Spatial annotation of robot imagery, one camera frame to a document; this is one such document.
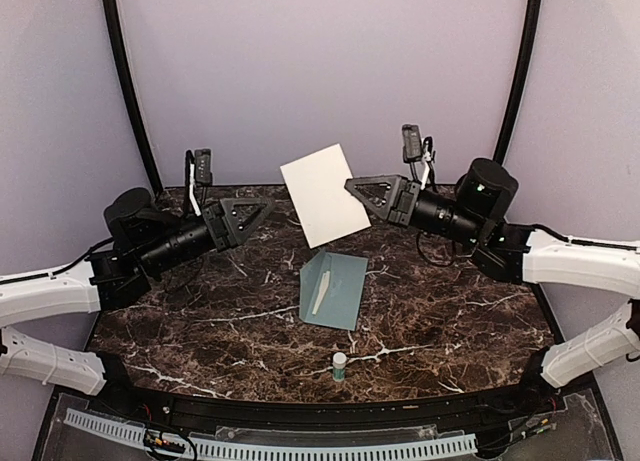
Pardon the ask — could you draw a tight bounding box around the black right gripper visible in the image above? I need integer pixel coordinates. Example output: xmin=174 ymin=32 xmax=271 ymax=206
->
xmin=344 ymin=174 xmax=485 ymax=247

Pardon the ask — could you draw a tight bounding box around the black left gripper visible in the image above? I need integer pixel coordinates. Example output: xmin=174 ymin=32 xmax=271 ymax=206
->
xmin=139 ymin=197 xmax=278 ymax=277

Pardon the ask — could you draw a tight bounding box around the teal envelope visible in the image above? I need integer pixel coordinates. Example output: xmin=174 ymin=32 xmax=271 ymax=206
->
xmin=298 ymin=251 xmax=368 ymax=331

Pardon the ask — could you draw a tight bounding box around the white green glue stick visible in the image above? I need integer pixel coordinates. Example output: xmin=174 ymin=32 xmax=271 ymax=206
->
xmin=332 ymin=352 xmax=348 ymax=382

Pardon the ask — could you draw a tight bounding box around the beige lined letter paper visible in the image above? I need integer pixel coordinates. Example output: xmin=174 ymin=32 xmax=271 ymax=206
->
xmin=311 ymin=270 xmax=331 ymax=316

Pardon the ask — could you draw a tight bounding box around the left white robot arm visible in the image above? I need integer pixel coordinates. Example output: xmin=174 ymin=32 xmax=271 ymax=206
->
xmin=1 ymin=188 xmax=274 ymax=417

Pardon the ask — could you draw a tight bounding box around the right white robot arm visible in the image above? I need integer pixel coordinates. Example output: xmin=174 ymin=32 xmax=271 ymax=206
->
xmin=345 ymin=158 xmax=639 ymax=415

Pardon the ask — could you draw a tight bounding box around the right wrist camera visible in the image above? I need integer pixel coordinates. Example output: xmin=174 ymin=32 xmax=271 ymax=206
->
xmin=401 ymin=124 xmax=437 ymax=192

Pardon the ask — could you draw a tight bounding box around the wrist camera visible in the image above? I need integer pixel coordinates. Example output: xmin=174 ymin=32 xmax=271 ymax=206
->
xmin=401 ymin=124 xmax=437 ymax=192
xmin=183 ymin=148 xmax=213 ymax=216

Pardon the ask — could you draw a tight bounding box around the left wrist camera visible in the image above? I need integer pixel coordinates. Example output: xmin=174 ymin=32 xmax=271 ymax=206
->
xmin=183 ymin=148 xmax=213 ymax=216

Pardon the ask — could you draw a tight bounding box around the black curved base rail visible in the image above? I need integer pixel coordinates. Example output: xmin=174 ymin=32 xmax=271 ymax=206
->
xmin=90 ymin=385 xmax=565 ymax=432

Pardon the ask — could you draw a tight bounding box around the right black frame post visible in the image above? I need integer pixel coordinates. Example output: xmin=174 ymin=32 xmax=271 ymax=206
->
xmin=493 ymin=0 xmax=542 ymax=165

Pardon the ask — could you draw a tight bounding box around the black frame post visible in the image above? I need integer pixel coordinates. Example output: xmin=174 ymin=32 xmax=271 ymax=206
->
xmin=493 ymin=0 xmax=542 ymax=165
xmin=102 ymin=0 xmax=164 ymax=196

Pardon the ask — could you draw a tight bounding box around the white slotted cable duct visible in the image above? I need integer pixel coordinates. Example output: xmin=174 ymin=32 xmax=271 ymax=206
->
xmin=64 ymin=408 xmax=478 ymax=460

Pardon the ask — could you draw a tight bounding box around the left black frame post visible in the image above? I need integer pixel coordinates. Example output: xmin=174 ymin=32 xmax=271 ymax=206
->
xmin=102 ymin=0 xmax=164 ymax=196

